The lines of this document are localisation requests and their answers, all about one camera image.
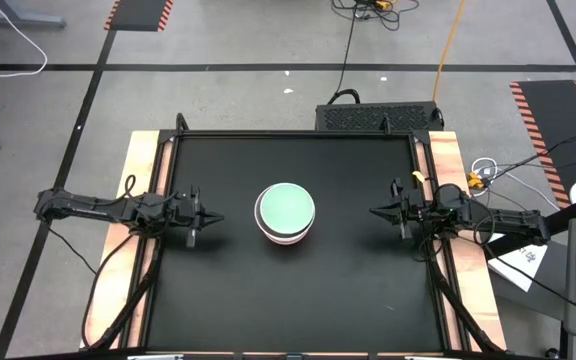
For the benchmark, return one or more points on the black hazard-striped floor mat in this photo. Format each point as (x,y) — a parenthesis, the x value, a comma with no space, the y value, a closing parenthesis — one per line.
(550,130)
(138,14)

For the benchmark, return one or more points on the wooden table side board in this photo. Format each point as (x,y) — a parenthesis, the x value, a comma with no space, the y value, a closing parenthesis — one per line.
(448,155)
(108,280)

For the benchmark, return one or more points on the black perforated computer case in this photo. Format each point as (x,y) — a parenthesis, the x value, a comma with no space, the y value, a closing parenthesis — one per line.
(378,117)

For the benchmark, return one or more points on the yellow tape tag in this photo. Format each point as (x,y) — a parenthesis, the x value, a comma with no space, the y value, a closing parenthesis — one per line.
(418,176)

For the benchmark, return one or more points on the white paper sheet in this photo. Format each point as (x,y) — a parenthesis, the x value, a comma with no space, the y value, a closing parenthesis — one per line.
(518,262)

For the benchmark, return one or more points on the mint green bowl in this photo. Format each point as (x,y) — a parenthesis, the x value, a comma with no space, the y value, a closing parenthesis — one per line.
(287,208)

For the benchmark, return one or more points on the wide beige bowl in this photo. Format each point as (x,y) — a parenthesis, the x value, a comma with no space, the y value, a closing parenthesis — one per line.
(257,214)

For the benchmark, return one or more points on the yellow power plug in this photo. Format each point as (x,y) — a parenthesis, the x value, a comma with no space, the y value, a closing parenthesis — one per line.
(475,181)

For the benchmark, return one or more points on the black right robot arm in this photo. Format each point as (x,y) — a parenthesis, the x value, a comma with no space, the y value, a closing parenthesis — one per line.
(508,222)

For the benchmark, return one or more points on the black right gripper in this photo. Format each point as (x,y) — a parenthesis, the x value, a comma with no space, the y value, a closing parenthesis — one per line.
(415,212)

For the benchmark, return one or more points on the grey metal table foot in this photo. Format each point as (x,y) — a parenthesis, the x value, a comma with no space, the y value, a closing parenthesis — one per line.
(18,20)

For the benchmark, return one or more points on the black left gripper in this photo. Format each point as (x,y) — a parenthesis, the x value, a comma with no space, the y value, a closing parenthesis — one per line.
(185,215)

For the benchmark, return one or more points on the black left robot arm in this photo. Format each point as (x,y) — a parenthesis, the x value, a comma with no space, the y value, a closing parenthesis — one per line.
(93,210)

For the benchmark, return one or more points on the black table-level camera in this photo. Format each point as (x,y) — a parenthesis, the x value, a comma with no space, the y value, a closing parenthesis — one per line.
(293,357)

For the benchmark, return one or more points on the black aluminium table frame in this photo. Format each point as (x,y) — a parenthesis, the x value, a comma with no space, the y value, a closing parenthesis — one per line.
(248,133)

